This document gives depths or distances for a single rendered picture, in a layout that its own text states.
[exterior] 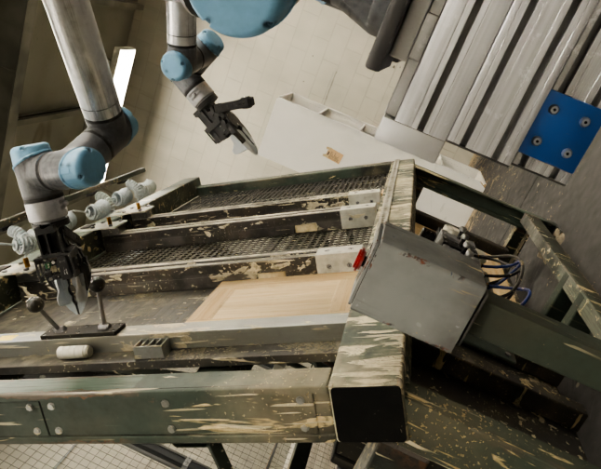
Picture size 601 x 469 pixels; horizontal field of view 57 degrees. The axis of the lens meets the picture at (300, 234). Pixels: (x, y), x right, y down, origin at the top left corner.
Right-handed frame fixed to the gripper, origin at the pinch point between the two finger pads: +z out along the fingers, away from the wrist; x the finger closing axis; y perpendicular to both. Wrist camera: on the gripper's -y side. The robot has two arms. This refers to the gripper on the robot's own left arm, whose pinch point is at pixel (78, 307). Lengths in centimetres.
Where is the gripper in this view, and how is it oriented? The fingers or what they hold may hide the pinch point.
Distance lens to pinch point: 128.8
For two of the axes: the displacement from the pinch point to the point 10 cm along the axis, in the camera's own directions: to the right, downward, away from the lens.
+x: 9.8, -1.9, 1.0
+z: 1.6, 9.5, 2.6
